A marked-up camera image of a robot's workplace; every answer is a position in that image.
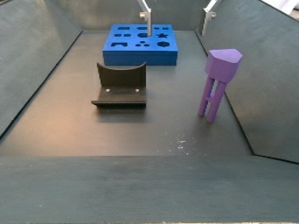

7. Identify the black curved holder stand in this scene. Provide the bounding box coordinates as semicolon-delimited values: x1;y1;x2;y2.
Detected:
91;63;146;108

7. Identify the blue shape sorting board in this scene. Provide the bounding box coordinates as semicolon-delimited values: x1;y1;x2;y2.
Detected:
103;24;178;66

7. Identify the purple three prong object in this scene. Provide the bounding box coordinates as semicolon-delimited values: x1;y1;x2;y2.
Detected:
198;49;243;123

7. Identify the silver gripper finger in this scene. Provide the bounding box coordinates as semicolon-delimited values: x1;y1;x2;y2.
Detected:
136;0;152;36
200;0;219;35

